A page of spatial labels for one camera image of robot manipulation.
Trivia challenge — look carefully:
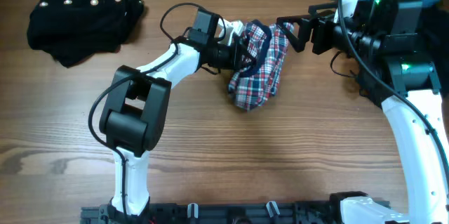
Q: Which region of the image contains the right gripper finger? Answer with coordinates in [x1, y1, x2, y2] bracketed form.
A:
[276, 15, 314, 53]
[308, 3, 337, 19]

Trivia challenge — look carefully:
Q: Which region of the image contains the red blue plaid garment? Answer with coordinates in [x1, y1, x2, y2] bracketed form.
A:
[227, 20, 289, 111]

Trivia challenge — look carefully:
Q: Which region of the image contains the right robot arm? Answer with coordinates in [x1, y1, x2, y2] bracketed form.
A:
[276, 0, 448, 223]

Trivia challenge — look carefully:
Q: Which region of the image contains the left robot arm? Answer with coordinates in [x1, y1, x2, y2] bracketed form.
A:
[98, 9, 249, 223]

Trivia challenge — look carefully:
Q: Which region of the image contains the black mesh garment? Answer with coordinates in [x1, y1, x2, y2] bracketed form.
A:
[350, 0, 449, 109]

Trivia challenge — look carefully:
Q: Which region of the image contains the black knit garment with buttons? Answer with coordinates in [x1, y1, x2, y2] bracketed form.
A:
[27, 0, 145, 68]

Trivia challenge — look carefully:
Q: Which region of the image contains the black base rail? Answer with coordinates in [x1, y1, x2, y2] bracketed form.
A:
[79, 199, 390, 224]

